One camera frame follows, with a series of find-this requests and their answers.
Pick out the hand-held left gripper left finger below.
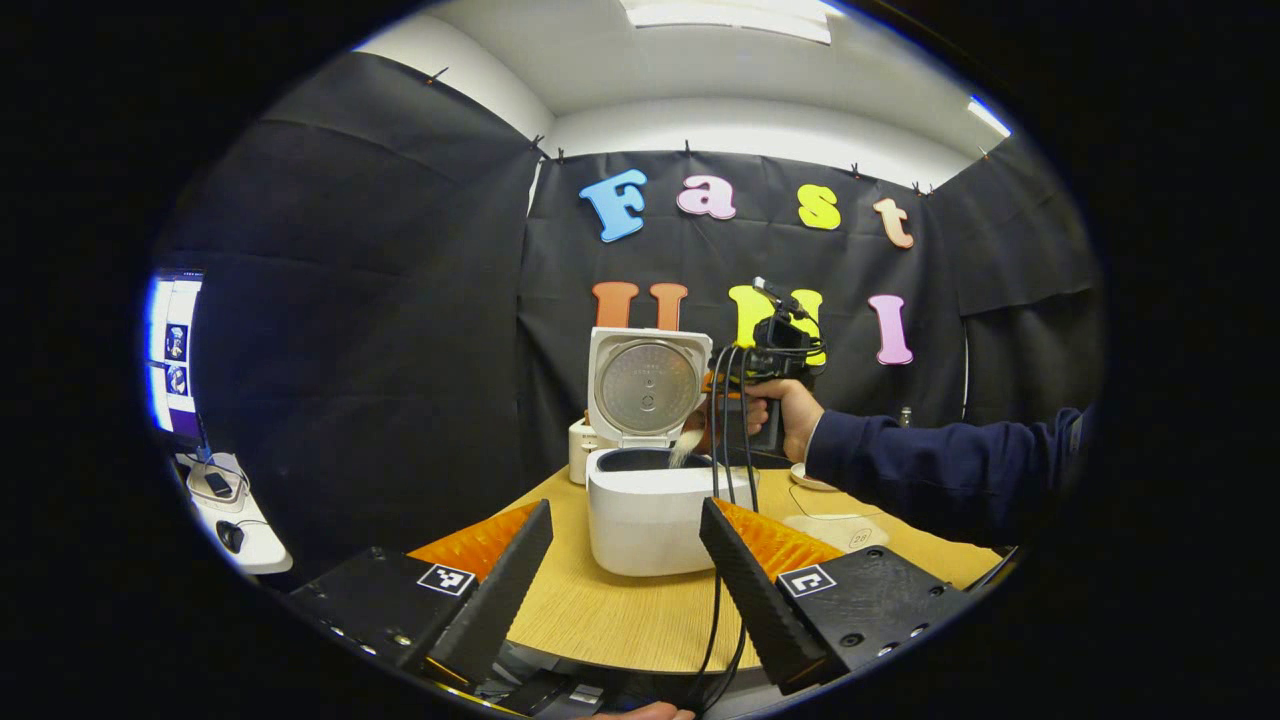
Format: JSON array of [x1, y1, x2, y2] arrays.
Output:
[[288, 498, 554, 691]]

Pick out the black backdrop cloth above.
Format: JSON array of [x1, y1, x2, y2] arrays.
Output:
[[150, 52, 1106, 591]]

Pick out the computer monitor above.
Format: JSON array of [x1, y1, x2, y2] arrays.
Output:
[[146, 270, 206, 451]]

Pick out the small white appliance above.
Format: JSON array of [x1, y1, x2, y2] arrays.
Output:
[[567, 418, 613, 487]]

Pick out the small ceiling light panel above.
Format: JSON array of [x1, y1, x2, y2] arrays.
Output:
[[965, 95, 1014, 139]]

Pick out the white side desk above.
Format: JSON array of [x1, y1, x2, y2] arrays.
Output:
[[175, 452, 294, 576]]

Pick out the clear rice container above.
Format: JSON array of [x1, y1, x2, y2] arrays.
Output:
[[783, 485, 891, 553]]

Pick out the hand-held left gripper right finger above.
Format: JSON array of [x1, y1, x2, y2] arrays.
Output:
[[698, 497, 978, 697]]

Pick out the right gripper black cables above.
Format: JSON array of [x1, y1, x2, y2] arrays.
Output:
[[688, 343, 763, 709]]

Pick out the white rice cooker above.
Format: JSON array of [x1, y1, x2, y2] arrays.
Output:
[[585, 327, 758, 578]]

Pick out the large ceiling light panel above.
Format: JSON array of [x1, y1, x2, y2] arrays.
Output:
[[618, 0, 833, 46]]

